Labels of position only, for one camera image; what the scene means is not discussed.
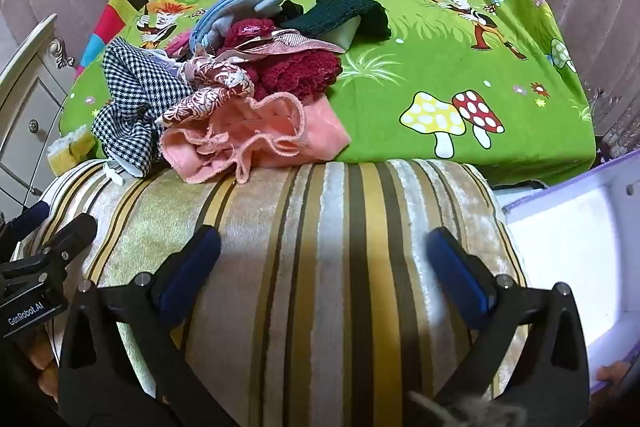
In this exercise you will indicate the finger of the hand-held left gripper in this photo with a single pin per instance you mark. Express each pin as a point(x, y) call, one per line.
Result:
point(65, 239)
point(25, 219)

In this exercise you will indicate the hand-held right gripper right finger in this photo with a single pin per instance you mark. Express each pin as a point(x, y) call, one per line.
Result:
point(460, 279)

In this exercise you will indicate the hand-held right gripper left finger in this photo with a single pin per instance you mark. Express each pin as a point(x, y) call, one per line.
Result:
point(192, 269)

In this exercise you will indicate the yellow white sponge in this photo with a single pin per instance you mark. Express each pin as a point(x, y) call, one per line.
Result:
point(70, 152)

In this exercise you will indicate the purple cardboard box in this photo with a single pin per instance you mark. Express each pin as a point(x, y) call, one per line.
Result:
point(565, 257)

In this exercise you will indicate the houndstooth cloth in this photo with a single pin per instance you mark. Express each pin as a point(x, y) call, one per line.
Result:
point(135, 92)

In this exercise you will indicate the red white patterned cloth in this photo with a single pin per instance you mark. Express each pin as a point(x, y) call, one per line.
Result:
point(200, 104)

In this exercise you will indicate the grey elephant plush toy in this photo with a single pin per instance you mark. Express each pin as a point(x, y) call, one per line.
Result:
point(250, 2)

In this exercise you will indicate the person's left hand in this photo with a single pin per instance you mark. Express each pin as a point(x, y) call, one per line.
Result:
point(46, 367)

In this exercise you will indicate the metal cabinet knob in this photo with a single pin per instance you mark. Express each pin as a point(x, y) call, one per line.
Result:
point(33, 125)

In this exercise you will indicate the white carved cabinet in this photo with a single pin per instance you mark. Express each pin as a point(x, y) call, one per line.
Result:
point(25, 107)

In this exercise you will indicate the pink ruffled cloth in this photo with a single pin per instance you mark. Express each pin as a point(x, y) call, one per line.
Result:
point(320, 132)

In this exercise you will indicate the green cartoon printed blanket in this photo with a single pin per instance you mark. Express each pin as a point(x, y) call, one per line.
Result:
point(425, 72)

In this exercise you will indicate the dark red knit garment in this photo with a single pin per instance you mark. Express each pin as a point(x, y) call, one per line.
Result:
point(300, 74)

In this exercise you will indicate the pink striped cloth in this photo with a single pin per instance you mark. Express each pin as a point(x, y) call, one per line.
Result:
point(295, 42)

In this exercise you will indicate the black cloth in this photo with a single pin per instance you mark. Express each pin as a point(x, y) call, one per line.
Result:
point(292, 12)

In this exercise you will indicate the dark green knit cloth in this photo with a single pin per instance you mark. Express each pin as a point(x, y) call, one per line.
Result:
point(340, 9)

